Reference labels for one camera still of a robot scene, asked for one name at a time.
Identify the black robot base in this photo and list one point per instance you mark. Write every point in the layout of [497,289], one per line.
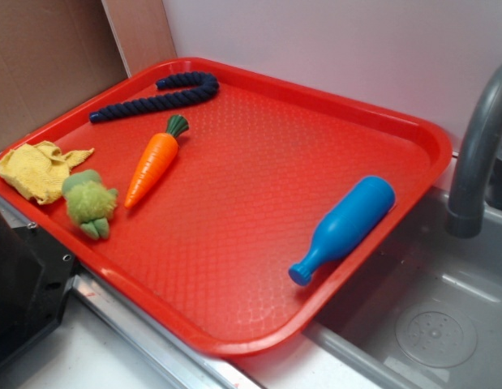
[36,273]

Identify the orange toy carrot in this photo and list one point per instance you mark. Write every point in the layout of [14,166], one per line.
[156,158]

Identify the red plastic tray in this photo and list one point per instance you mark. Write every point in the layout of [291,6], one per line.
[206,253]

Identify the blue plastic bottle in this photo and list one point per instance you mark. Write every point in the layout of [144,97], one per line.
[345,226]

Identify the green plush toy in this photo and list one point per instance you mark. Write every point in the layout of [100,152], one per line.
[90,204]

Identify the grey toy sink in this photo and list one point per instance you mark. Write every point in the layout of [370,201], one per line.
[424,311]

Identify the yellow cloth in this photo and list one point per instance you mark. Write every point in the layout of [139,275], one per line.
[38,171]

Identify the grey toy faucet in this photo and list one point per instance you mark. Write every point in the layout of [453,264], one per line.
[477,178]

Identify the brown cardboard panel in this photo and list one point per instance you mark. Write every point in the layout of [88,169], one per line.
[55,55]

